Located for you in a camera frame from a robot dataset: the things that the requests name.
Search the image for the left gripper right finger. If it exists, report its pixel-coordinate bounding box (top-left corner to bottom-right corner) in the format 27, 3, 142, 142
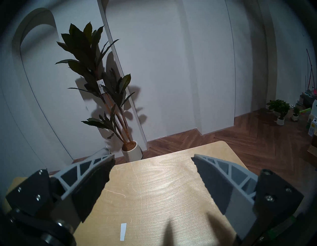
191, 154, 304, 241

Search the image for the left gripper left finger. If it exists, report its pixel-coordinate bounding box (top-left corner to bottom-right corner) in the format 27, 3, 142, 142
5, 154, 116, 230

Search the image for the light wooden table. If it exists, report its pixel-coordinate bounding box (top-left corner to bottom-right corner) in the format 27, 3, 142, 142
5, 141, 250, 246

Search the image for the bushy small potted plant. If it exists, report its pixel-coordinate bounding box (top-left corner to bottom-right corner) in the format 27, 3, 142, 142
266, 99, 291, 126

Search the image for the tall potted leafy plant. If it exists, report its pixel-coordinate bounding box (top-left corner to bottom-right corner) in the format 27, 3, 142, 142
55, 22, 143, 163

